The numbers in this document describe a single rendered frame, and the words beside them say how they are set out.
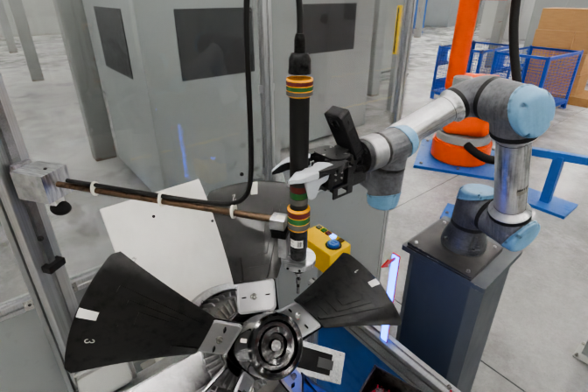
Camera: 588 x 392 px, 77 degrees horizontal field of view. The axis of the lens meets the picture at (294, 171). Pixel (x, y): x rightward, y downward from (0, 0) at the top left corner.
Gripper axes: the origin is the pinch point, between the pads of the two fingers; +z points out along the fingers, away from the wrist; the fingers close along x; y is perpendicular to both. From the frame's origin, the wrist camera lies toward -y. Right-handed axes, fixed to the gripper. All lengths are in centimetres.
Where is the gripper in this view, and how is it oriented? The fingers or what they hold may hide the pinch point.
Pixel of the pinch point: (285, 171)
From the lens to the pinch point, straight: 64.8
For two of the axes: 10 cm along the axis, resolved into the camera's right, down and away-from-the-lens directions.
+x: -6.3, -3.4, 7.0
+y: -0.1, 9.0, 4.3
